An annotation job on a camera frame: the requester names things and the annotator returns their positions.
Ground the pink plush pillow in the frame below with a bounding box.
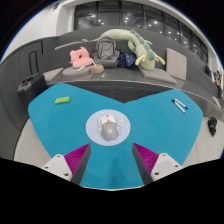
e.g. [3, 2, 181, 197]
[69, 46, 94, 69]

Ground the small green eraser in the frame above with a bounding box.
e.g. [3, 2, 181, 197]
[54, 96, 72, 105]

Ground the teal felt table mat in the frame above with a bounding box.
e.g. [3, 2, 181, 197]
[27, 82, 204, 189]

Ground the white marker with blue cap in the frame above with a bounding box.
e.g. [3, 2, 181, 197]
[174, 98, 189, 111]

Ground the grey white computer mouse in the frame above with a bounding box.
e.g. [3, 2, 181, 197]
[97, 114, 121, 142]

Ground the black bag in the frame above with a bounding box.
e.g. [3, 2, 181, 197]
[207, 116, 218, 137]

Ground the upright grey cushion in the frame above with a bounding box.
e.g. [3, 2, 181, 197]
[165, 47, 188, 81]

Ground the green dragon plush toy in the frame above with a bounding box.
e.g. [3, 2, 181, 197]
[82, 28, 166, 72]

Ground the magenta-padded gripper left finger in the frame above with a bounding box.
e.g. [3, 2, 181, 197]
[41, 143, 92, 186]

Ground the grey tiered bench seating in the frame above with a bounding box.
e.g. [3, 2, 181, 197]
[0, 26, 224, 121]

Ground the person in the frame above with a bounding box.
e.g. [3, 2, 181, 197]
[214, 69, 224, 99]
[204, 63, 213, 79]

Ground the grey backpack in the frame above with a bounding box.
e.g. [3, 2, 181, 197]
[92, 36, 121, 69]

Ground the flat grey seat cushion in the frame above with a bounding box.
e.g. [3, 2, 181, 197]
[42, 67, 64, 84]
[138, 65, 178, 85]
[62, 64, 93, 78]

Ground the round light blue mouse pad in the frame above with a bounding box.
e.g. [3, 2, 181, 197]
[85, 109, 132, 147]

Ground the black suitcase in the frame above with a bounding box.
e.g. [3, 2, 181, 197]
[17, 73, 49, 109]

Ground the navy patterned cloth bag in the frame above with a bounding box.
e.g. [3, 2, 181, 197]
[116, 50, 137, 69]

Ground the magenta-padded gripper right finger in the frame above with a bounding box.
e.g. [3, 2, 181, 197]
[132, 143, 184, 185]

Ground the small tan pouch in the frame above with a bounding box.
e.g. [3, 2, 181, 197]
[90, 64, 105, 75]

